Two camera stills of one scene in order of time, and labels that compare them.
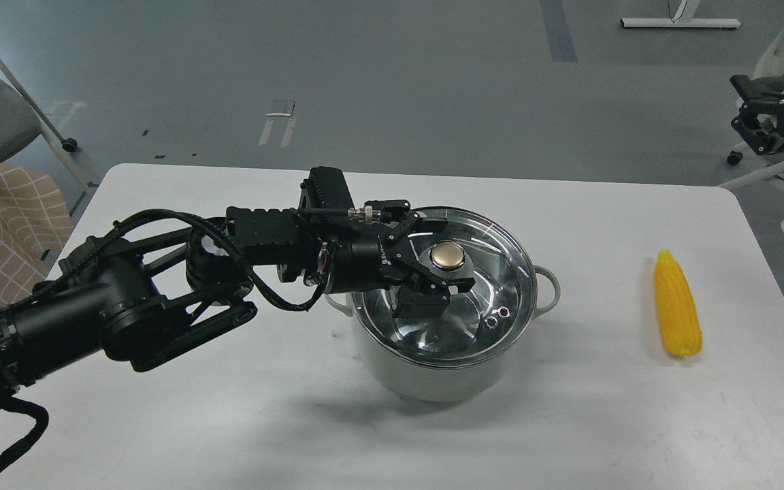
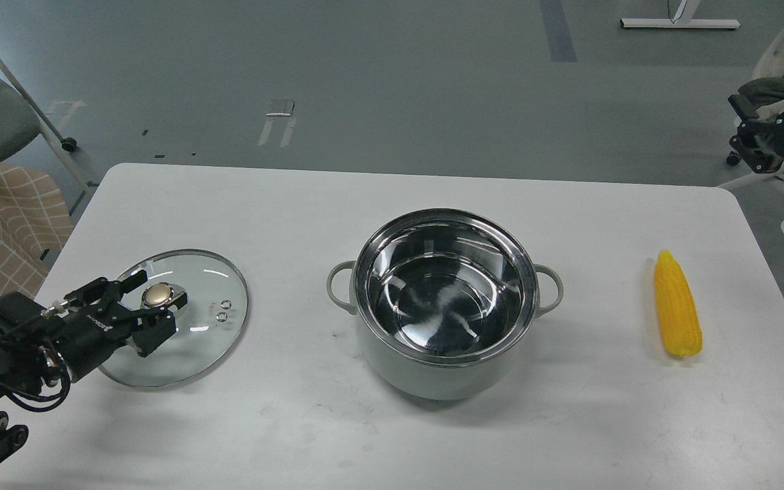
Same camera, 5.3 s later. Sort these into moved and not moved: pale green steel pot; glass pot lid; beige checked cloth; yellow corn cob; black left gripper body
Moved: black left gripper body; glass pot lid
Not moved: pale green steel pot; beige checked cloth; yellow corn cob
